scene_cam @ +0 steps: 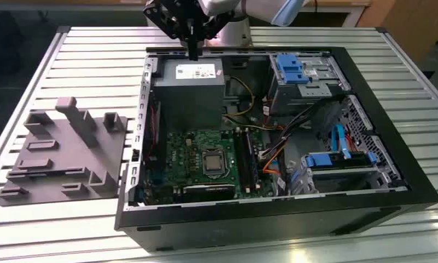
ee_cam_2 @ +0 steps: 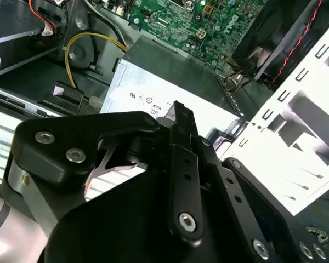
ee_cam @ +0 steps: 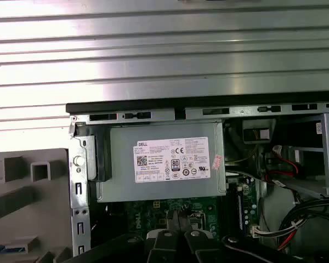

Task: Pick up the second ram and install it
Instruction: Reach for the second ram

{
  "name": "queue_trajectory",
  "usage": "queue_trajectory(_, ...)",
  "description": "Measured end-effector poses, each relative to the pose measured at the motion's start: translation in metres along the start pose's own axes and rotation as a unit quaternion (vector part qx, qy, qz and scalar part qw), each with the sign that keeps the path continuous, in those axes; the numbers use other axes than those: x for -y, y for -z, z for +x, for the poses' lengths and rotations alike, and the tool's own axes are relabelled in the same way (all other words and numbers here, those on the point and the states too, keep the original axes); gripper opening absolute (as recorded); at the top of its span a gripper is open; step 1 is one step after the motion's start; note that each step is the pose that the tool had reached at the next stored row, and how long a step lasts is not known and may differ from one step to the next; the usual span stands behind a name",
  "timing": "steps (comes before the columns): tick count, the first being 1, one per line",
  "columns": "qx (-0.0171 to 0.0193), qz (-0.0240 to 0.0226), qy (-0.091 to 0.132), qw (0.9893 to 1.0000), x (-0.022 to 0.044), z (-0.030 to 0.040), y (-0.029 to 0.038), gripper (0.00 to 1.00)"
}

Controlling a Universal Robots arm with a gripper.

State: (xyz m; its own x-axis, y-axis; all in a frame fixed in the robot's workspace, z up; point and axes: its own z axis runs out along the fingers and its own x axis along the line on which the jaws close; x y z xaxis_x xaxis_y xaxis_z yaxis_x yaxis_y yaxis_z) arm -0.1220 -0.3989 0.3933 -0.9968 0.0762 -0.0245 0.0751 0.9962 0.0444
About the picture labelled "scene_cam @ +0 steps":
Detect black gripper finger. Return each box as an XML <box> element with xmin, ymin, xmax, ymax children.
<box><xmin>143</xmin><ymin>0</ymin><xmax>197</xmax><ymax>61</ymax></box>
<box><xmin>195</xmin><ymin>15</ymin><xmax>228</xmax><ymax>61</ymax></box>

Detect RAM stick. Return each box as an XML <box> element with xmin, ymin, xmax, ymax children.
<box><xmin>244</xmin><ymin>131</ymin><xmax>260</xmax><ymax>190</ymax></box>
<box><xmin>7</xmin><ymin>169</ymin><xmax>87</xmax><ymax>178</ymax></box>

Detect black RAM slot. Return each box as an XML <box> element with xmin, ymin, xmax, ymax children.
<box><xmin>233</xmin><ymin>128</ymin><xmax>252</xmax><ymax>192</ymax></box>

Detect blue drive latch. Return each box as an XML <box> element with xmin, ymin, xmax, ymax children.
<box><xmin>276</xmin><ymin>54</ymin><xmax>312</xmax><ymax>85</ymax></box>

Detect grey power supply unit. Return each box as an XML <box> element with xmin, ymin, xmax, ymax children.
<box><xmin>152</xmin><ymin>59</ymin><xmax>227</xmax><ymax>133</ymax></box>

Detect metal drive cage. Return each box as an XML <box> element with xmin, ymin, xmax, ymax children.
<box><xmin>269</xmin><ymin>53</ymin><xmax>352</xmax><ymax>116</ymax></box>

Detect black case fan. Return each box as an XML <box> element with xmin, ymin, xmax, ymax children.
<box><xmin>145</xmin><ymin>92</ymin><xmax>164</xmax><ymax>165</ymax></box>

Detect black chair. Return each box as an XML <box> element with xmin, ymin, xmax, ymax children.
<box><xmin>0</xmin><ymin>10</ymin><xmax>26</xmax><ymax>65</ymax></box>

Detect green motherboard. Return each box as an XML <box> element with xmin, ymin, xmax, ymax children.
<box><xmin>144</xmin><ymin>128</ymin><xmax>281</xmax><ymax>205</ymax></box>

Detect silver CPU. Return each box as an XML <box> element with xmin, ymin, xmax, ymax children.
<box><xmin>203</xmin><ymin>156</ymin><xmax>224</xmax><ymax>173</ymax></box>

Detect wooden cabinet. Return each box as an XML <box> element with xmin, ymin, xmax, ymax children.
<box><xmin>356</xmin><ymin>0</ymin><xmax>438</xmax><ymax>65</ymax></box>

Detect metal socket cover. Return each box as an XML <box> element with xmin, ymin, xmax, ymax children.
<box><xmin>200</xmin><ymin>148</ymin><xmax>231</xmax><ymax>179</ymax></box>

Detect grey parts rack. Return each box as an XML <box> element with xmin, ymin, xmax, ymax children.
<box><xmin>0</xmin><ymin>96</ymin><xmax>129</xmax><ymax>206</ymax></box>

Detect hard disk in blue carrier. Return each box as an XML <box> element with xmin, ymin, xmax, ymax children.
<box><xmin>301</xmin><ymin>151</ymin><xmax>380</xmax><ymax>173</ymax></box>

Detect black graphics card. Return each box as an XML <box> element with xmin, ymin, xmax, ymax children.
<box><xmin>173</xmin><ymin>183</ymin><xmax>237</xmax><ymax>204</ymax></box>

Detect metal disk bay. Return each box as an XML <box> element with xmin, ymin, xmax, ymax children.
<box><xmin>301</xmin><ymin>153</ymin><xmax>392</xmax><ymax>195</ymax></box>

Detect black PC case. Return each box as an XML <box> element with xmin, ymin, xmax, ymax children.
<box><xmin>113</xmin><ymin>45</ymin><xmax>438</xmax><ymax>252</ymax></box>

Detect yellow wire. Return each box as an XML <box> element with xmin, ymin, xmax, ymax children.
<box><xmin>221</xmin><ymin>76</ymin><xmax>257</xmax><ymax>119</ymax></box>

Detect black cable bundle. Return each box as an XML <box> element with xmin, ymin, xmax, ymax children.
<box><xmin>257</xmin><ymin>97</ymin><xmax>348</xmax><ymax>164</ymax></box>

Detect blue flat data cable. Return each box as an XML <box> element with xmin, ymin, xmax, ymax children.
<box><xmin>288</xmin><ymin>164</ymin><xmax>305</xmax><ymax>192</ymax></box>
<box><xmin>329</xmin><ymin>124</ymin><xmax>353</xmax><ymax>160</ymax></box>

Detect wire locking lever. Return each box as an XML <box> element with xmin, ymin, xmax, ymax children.
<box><xmin>221</xmin><ymin>153</ymin><xmax>233</xmax><ymax>179</ymax></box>

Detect orange wires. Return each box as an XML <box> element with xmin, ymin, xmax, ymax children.
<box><xmin>261</xmin><ymin>149</ymin><xmax>291</xmax><ymax>175</ymax></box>

